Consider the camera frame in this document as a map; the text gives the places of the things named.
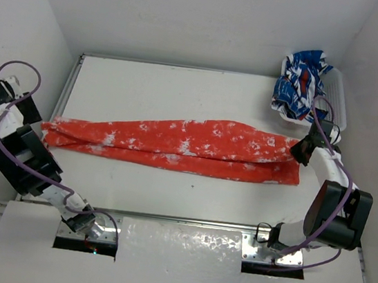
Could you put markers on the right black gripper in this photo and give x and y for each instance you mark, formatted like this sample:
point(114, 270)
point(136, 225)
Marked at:
point(295, 150)

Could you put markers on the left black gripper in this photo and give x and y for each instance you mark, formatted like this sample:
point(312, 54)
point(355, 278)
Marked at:
point(30, 111)

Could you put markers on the red white patterned trousers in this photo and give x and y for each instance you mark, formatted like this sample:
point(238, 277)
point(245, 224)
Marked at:
point(221, 149)

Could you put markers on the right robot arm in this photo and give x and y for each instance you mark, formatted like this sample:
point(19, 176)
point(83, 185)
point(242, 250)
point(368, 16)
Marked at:
point(340, 210)

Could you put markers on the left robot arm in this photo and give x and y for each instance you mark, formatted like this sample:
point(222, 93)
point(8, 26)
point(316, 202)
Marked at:
point(29, 166)

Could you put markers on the white plastic basket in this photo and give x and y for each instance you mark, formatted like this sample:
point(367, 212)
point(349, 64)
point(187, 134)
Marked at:
point(333, 87)

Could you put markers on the blue white patterned garment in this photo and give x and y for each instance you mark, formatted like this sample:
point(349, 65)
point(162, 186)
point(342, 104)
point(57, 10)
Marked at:
point(299, 84)

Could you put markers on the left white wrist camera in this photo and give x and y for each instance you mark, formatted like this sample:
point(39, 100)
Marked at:
point(13, 83)

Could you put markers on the aluminium table frame rail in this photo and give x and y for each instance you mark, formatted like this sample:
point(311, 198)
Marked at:
point(178, 182)

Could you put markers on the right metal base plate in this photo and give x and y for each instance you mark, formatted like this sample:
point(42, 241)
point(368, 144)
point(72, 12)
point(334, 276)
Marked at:
point(255, 250)

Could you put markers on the metal base plate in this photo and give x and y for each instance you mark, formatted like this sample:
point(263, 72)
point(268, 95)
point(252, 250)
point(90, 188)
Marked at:
point(255, 250)
point(102, 231)

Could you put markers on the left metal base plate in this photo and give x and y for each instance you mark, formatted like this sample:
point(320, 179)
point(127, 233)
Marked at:
point(102, 231)

